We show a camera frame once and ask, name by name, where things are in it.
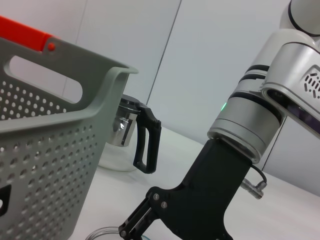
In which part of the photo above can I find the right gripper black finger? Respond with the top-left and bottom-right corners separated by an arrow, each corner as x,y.
118,196 -> 161,240

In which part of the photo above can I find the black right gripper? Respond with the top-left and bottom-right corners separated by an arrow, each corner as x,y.
146,138 -> 253,240

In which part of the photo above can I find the glass teacup with black sleeve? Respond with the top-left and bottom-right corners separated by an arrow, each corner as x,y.
86,226 -> 121,240

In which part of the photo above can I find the right gripper silver elbow plug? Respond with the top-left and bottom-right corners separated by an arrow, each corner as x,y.
241,163 -> 268,200

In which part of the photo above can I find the grey perforated storage bin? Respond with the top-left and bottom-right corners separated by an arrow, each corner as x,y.
0,37 -> 140,240

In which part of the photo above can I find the glass teapot with black handle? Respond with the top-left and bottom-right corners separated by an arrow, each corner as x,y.
98,94 -> 163,175

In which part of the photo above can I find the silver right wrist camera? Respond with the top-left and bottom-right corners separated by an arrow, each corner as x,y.
259,42 -> 320,141

